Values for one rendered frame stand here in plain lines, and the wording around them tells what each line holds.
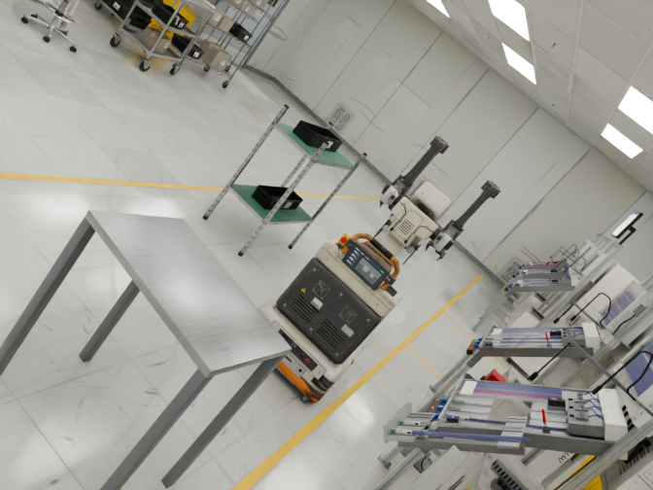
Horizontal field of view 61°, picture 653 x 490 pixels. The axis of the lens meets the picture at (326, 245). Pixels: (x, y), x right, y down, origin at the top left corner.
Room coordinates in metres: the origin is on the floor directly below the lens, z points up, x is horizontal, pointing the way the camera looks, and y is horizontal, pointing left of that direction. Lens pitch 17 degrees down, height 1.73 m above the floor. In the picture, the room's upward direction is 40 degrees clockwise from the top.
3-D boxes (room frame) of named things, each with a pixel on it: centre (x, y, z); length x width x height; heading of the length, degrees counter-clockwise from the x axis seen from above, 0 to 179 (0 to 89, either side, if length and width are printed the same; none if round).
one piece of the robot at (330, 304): (3.15, -0.27, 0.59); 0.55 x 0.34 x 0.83; 81
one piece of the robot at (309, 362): (2.91, -0.25, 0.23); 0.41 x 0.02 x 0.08; 81
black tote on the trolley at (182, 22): (6.56, 3.15, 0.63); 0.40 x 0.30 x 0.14; 0
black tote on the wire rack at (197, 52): (7.55, 3.20, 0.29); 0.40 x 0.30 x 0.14; 165
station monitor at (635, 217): (7.04, -2.63, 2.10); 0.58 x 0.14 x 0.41; 165
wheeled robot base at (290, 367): (3.24, -0.29, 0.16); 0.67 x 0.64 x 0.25; 171
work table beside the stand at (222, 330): (1.71, 0.26, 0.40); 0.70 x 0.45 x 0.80; 69
